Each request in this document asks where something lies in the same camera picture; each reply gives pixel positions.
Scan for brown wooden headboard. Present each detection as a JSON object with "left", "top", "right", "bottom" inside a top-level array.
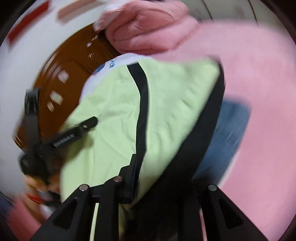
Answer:
[{"left": 13, "top": 23, "right": 121, "bottom": 149}]

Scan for pink bed blanket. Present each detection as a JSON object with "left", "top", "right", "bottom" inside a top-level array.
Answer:
[{"left": 148, "top": 20, "right": 296, "bottom": 241}]

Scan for pink pillow with lace trim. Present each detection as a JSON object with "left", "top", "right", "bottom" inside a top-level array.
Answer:
[{"left": 92, "top": 0, "right": 185, "bottom": 30}]

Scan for white printed pillow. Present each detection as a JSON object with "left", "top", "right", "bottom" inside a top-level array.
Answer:
[{"left": 82, "top": 53, "right": 139, "bottom": 98}]

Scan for person's left hand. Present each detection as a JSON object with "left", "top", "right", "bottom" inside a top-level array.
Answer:
[{"left": 24, "top": 173, "right": 60, "bottom": 200}]

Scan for folded blue jeans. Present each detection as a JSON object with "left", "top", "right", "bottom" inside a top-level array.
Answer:
[{"left": 192, "top": 101, "right": 251, "bottom": 183}]

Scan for person's left forearm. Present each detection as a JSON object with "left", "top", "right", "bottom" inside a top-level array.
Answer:
[{"left": 0, "top": 197, "right": 47, "bottom": 241}]

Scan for red bracelet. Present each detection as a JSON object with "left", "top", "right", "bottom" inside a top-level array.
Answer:
[{"left": 27, "top": 193, "right": 45, "bottom": 204}]

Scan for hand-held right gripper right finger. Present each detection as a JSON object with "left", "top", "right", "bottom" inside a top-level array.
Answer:
[{"left": 178, "top": 183, "right": 269, "bottom": 241}]

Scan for folded pink quilt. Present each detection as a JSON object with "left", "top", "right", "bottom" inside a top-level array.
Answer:
[{"left": 105, "top": 14, "right": 200, "bottom": 55}]

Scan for red wall sticker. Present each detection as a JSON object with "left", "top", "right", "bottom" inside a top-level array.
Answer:
[{"left": 7, "top": 1, "right": 50, "bottom": 43}]

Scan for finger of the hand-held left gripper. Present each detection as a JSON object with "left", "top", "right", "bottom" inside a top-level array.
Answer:
[
  {"left": 24, "top": 88, "right": 41, "bottom": 142},
  {"left": 52, "top": 116, "right": 98, "bottom": 150}
]

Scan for green and black hooded jacket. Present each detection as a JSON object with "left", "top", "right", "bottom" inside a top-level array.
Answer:
[{"left": 59, "top": 59, "right": 226, "bottom": 241}]

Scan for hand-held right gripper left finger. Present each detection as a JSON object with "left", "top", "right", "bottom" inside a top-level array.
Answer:
[{"left": 29, "top": 153, "right": 139, "bottom": 241}]

